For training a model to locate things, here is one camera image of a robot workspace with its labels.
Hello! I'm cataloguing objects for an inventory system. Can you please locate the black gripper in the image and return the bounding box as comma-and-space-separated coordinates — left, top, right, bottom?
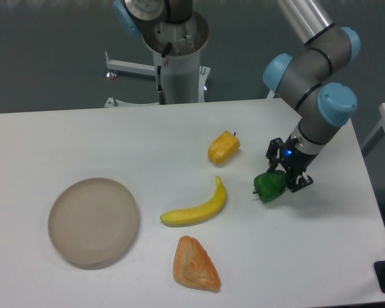
266, 134, 321, 193

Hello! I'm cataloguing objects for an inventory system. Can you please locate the green toy pepper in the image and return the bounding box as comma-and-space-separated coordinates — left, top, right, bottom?
253, 170, 286, 203

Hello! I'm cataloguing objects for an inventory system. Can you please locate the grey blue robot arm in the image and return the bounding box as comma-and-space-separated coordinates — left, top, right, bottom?
113, 1, 361, 192

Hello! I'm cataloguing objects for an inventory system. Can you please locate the yellow toy pepper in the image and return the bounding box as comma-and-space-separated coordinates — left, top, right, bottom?
207, 131, 241, 165

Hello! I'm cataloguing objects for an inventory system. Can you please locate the yellow toy banana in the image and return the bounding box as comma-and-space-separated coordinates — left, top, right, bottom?
160, 176, 228, 227

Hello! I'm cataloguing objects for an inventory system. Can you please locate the orange toy croissant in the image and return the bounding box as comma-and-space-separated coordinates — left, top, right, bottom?
173, 235, 221, 293

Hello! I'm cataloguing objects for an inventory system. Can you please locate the beige round plate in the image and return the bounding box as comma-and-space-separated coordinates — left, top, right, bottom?
47, 178, 140, 270

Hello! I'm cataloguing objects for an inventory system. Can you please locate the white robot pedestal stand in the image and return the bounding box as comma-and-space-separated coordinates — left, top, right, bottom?
105, 12, 210, 105

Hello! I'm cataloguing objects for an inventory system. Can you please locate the black cable on pedestal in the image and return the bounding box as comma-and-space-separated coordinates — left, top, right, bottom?
155, 42, 173, 105

